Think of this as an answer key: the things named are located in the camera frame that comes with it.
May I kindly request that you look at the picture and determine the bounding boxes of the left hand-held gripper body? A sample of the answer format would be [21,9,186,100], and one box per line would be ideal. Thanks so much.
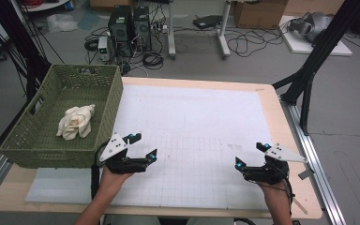
[98,132,149,175]

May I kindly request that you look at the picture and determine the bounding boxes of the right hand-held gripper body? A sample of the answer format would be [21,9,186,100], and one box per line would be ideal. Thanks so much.
[243,142,309,186]

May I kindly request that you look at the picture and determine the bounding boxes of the cream printed cloth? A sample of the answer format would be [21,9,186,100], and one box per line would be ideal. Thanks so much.
[55,103,97,141]

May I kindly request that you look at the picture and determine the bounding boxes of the green woven basket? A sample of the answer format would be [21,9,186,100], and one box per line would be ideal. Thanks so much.
[0,64,125,170]

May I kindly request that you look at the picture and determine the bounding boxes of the person's left hand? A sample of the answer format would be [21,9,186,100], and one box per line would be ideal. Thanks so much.
[98,165,135,192]

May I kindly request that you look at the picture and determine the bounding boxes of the person's right hand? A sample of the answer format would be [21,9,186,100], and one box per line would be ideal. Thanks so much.
[257,179,294,203]

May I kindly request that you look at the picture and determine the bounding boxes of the grey tape piece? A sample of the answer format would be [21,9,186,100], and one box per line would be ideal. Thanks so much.
[297,169,315,181]

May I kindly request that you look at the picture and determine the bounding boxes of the white grid mat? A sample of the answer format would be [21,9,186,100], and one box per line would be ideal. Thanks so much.
[24,83,292,211]

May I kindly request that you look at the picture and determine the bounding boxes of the thin wooden stick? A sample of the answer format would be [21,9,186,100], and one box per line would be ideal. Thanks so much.
[293,198,309,216]

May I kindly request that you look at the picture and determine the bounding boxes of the small white power supply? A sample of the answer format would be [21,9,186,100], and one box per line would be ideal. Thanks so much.
[97,36,111,62]

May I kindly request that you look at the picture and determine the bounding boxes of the white floor board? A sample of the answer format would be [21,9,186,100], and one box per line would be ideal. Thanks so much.
[279,15,353,57]

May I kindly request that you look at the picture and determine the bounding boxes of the large black computer tower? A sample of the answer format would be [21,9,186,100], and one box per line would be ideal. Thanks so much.
[107,5,135,58]

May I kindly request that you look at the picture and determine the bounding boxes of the slim black computer tower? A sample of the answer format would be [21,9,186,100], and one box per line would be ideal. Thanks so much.
[133,6,153,53]

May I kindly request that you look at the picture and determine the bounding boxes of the white desk leg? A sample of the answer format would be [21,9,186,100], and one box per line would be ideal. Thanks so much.
[217,0,233,59]
[167,0,177,60]

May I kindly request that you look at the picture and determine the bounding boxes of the grey headset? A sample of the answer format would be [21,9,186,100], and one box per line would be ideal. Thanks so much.
[288,11,333,43]

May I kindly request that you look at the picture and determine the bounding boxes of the brown cardboard box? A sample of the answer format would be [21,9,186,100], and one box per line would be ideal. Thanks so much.
[233,0,289,30]

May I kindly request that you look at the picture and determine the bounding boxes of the clear plastic bag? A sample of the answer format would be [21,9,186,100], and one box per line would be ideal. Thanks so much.
[46,13,80,34]

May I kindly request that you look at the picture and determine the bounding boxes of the flat black device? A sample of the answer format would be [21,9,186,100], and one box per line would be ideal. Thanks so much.
[192,14,223,30]

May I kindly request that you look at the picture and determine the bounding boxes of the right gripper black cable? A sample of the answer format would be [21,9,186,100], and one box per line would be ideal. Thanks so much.
[280,172,295,217]

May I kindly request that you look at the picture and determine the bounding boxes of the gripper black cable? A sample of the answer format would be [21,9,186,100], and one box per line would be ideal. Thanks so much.
[90,140,111,201]
[280,172,295,217]

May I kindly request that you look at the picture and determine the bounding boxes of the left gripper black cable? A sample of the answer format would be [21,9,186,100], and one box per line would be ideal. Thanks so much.
[90,140,111,201]

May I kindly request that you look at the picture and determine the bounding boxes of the coiled black cable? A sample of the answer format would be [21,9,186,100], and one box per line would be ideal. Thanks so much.
[142,51,165,70]

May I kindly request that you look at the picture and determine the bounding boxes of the tangled black floor cables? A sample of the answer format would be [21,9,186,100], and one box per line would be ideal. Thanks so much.
[224,27,284,58]

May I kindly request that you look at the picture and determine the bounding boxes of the black metal frame stand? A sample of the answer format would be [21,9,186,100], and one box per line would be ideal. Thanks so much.
[0,0,53,104]
[272,0,360,136]

